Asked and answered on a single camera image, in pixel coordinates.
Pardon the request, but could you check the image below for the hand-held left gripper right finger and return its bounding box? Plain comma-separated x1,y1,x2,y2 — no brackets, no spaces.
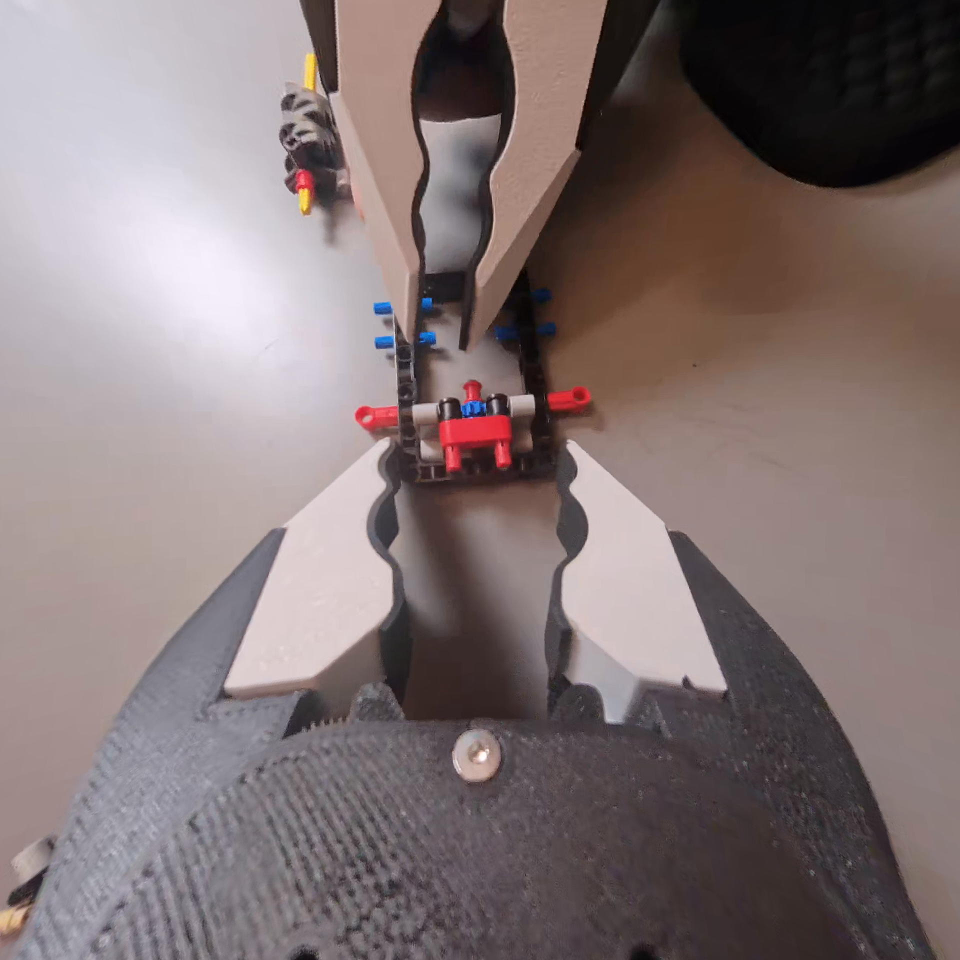
544,439,729,726

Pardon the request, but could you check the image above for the black lego frame assembly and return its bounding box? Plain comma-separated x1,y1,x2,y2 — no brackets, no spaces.
354,270,592,485

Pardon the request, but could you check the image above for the grey lego gears yellow axle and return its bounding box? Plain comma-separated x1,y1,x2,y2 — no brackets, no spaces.
279,52,354,219

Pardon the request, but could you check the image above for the person's right hand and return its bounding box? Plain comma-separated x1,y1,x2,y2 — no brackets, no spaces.
412,37,519,123

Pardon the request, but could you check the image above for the pile of small lego pieces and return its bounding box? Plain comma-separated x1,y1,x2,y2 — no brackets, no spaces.
0,834,60,935

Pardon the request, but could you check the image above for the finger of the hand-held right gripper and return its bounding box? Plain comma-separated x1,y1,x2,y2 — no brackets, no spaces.
328,0,444,340
457,0,610,354

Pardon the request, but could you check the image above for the dark knit cloth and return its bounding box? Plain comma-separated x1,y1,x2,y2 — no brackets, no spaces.
678,0,960,189

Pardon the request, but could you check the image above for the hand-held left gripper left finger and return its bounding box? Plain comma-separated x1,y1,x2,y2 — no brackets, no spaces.
222,438,412,702

